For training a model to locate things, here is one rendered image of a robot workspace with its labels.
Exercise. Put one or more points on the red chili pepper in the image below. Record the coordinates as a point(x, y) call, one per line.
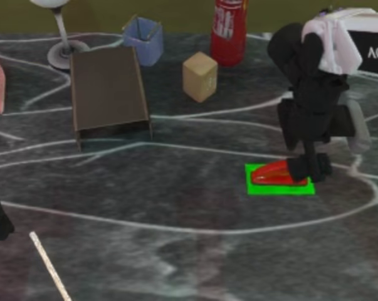
point(270, 174)

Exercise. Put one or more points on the green square pad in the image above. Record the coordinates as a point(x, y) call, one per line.
point(270, 189)

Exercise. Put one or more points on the tan wooden block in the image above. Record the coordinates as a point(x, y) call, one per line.
point(199, 76)

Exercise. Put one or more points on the red fire extinguisher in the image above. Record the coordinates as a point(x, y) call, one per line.
point(228, 31)

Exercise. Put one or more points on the blue square pen holder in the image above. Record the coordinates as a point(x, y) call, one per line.
point(144, 44)

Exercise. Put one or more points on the brown cardboard tray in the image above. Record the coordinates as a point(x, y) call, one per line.
point(107, 87)

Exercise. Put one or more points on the white stemmed desk lamp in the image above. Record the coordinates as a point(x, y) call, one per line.
point(61, 37)

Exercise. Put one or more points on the white thin stick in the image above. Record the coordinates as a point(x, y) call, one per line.
point(49, 266)

